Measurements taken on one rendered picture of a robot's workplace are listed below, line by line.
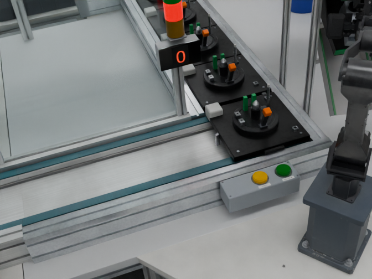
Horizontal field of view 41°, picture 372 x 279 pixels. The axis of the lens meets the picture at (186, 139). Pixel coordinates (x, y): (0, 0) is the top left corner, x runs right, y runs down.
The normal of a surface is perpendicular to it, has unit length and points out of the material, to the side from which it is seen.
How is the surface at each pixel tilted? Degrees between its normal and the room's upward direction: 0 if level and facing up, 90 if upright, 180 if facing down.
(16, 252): 90
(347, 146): 96
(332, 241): 90
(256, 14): 0
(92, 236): 90
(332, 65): 45
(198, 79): 0
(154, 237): 0
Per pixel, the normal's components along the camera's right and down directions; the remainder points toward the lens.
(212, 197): 0.32, 0.60
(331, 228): -0.55, 0.58
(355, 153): -0.38, 0.71
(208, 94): -0.08, -0.75
